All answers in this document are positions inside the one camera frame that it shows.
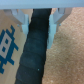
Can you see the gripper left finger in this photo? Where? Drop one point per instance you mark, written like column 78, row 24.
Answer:
column 22, row 20

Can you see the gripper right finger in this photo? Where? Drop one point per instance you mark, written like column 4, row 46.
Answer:
column 52, row 28

